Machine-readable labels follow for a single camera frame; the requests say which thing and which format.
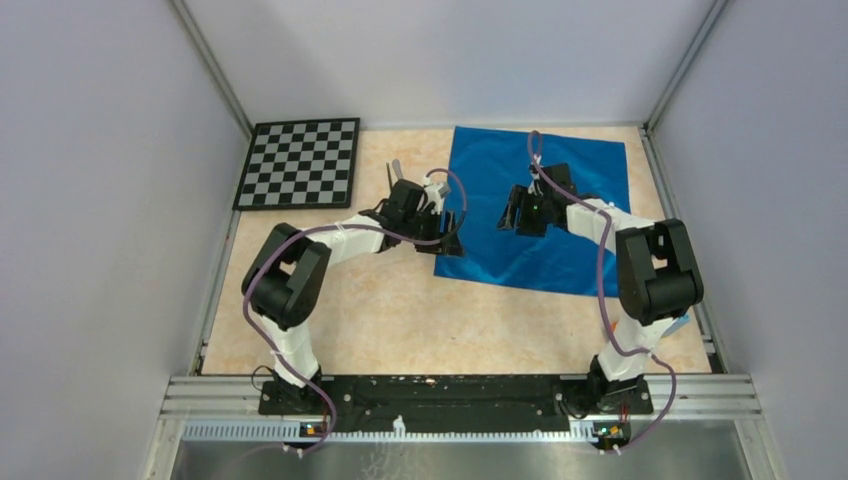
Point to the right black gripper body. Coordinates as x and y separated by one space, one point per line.
533 215

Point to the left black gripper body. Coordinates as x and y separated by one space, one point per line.
424 224

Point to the blue cloth napkin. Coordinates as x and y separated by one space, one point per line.
489 163

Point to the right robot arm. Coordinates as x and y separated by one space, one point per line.
658 279

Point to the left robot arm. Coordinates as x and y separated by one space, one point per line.
283 284

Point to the silver table knife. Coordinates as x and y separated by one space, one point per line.
397 169

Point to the dark metal fork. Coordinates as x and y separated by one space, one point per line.
390 179

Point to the black white checkerboard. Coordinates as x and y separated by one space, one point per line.
299 164

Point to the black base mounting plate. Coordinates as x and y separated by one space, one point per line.
455 404

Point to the white toothed cable rail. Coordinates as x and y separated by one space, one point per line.
290 432

